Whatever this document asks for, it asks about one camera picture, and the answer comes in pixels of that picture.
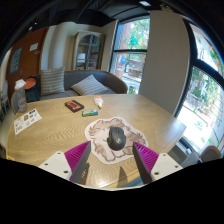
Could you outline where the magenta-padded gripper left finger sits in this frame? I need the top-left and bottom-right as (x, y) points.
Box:
(39, 140), (92, 184)

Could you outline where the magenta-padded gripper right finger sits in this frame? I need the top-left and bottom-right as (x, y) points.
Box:
(132, 141), (184, 185)

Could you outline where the black computer mouse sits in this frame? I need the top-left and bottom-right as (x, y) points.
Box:
(106, 126), (126, 151)

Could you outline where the cat-shaped mouse pad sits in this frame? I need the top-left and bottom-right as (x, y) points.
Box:
(84, 116), (149, 165)

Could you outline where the grey upholstered chair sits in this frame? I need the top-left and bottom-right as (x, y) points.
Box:
(181, 144), (224, 168)

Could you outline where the white sticker sheet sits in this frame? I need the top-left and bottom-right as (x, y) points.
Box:
(13, 108), (43, 136)

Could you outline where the black and red box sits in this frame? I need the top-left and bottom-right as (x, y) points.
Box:
(64, 99), (85, 113)

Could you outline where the small green pack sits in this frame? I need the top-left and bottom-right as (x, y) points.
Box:
(81, 109), (99, 117)

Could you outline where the clear shaker bottle white lid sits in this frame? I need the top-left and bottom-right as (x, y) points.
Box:
(13, 78), (29, 113)

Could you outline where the white squeeze tube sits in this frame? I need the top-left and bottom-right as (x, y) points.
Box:
(93, 95), (104, 110)

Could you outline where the large black-framed window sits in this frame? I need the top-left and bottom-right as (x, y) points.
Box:
(174, 21), (224, 156)

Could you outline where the striped upright cushion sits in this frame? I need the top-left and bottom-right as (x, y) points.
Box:
(39, 66), (66, 97)

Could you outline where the striped slanted cushion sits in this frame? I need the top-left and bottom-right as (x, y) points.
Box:
(70, 74), (109, 97)

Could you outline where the grey curved sofa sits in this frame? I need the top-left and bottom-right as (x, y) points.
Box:
(11, 69), (129, 104)

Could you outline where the brown wooden door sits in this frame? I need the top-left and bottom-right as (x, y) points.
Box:
(5, 26), (50, 101)

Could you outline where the glass-door wooden cabinet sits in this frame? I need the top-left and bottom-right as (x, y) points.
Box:
(72, 30), (106, 72)

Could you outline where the white paper sign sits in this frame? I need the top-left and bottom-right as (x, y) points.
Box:
(29, 42), (40, 52)

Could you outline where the blue wall poster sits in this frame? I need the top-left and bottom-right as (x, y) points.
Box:
(8, 46), (24, 75)

